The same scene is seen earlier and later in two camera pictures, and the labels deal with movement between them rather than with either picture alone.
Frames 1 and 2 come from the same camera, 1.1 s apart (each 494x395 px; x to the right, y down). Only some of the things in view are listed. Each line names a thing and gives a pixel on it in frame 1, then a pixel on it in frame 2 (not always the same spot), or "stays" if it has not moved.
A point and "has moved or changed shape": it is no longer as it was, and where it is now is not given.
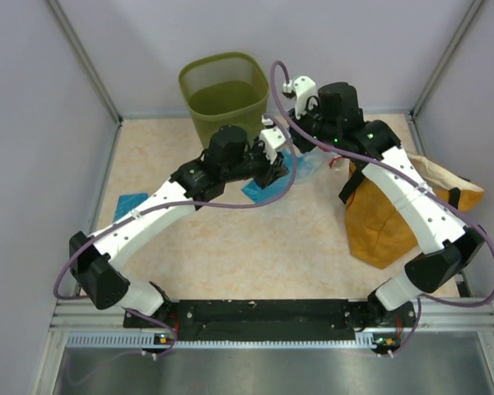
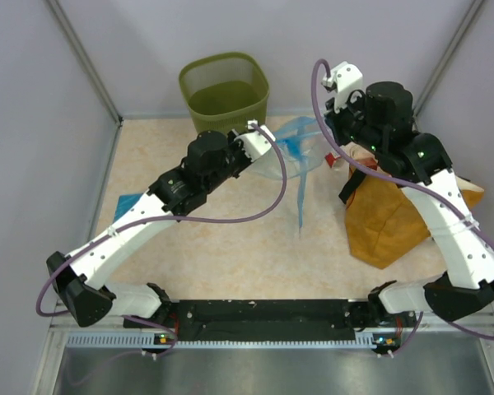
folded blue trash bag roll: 127,202 stays
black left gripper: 271,173 to 237,144
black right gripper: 295,119 to 333,118
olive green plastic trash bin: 225,89 stays
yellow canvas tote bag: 377,232 stays
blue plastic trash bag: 312,165 has moved or changed shape
